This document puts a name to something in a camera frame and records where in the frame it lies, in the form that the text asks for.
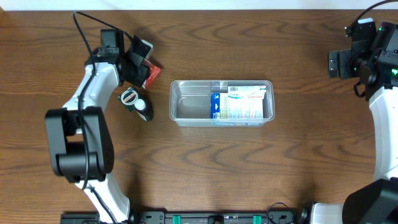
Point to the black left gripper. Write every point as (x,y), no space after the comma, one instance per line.
(143,72)

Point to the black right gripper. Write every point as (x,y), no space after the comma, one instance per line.
(347,57)

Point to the red medicine box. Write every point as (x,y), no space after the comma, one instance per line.
(154,72)

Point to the green Zam-Buk box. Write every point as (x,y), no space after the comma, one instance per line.
(128,98)

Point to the dark syrup bottle white cap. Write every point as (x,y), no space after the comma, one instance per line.
(144,110)

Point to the white green medicine box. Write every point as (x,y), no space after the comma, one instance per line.
(252,92)

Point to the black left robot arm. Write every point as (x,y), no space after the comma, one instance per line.
(80,145)

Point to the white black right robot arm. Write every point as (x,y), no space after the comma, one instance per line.
(372,59)

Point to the clear plastic container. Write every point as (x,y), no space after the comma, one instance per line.
(190,102)

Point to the black mounting rail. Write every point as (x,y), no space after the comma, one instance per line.
(273,216)

